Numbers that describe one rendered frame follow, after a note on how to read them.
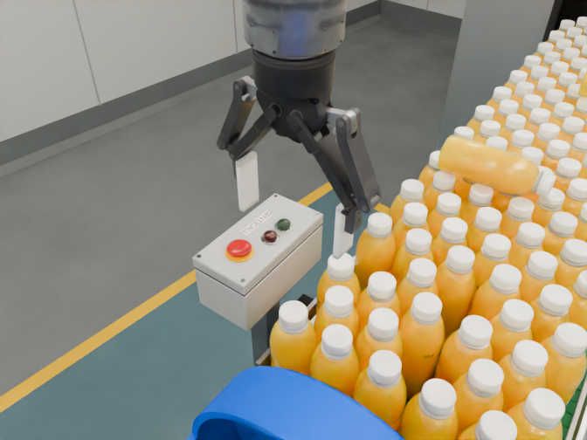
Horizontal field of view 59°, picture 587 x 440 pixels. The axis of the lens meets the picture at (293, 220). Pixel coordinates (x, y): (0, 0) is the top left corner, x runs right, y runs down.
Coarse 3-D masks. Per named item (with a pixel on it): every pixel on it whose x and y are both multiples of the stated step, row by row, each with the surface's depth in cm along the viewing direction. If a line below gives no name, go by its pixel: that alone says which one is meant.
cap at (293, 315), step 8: (288, 304) 70; (296, 304) 70; (280, 312) 69; (288, 312) 69; (296, 312) 69; (304, 312) 69; (280, 320) 69; (288, 320) 68; (296, 320) 68; (304, 320) 68; (288, 328) 69; (296, 328) 69
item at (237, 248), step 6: (234, 240) 77; (240, 240) 77; (228, 246) 76; (234, 246) 76; (240, 246) 76; (246, 246) 76; (228, 252) 75; (234, 252) 75; (240, 252) 75; (246, 252) 75
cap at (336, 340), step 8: (328, 328) 67; (336, 328) 67; (344, 328) 67; (328, 336) 66; (336, 336) 66; (344, 336) 66; (352, 336) 66; (328, 344) 65; (336, 344) 65; (344, 344) 65; (328, 352) 66; (336, 352) 65; (344, 352) 65
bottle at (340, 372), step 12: (312, 360) 69; (324, 360) 67; (336, 360) 66; (348, 360) 67; (312, 372) 69; (324, 372) 67; (336, 372) 66; (348, 372) 67; (336, 384) 67; (348, 384) 68
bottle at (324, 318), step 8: (320, 312) 73; (328, 312) 72; (352, 312) 73; (320, 320) 73; (328, 320) 72; (336, 320) 72; (344, 320) 72; (352, 320) 72; (320, 328) 73; (352, 328) 72; (320, 336) 74; (352, 344) 74
